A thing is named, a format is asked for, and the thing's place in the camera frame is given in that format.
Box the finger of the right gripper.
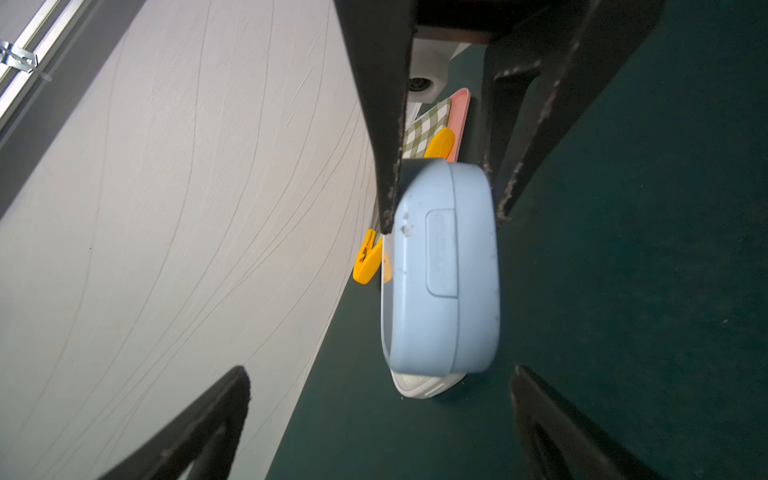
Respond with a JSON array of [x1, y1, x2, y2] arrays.
[[334, 0, 416, 234], [479, 1, 664, 221]]

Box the aluminium crossbar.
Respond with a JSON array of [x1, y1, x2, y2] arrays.
[[1, 1, 97, 135]]

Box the blue alarm clock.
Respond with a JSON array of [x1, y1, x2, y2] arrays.
[[381, 159, 501, 377]]

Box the white alarm clock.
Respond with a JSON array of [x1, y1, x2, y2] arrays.
[[391, 371, 466, 400]]

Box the pink tray checkered cloth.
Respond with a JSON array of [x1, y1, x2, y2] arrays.
[[402, 88, 471, 163]]

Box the yellow steel tongs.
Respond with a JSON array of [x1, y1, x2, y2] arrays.
[[352, 127, 456, 285]]

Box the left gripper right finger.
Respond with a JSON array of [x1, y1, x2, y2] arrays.
[[510, 365, 661, 479]]

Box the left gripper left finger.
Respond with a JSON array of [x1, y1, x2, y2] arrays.
[[102, 366, 251, 479]]

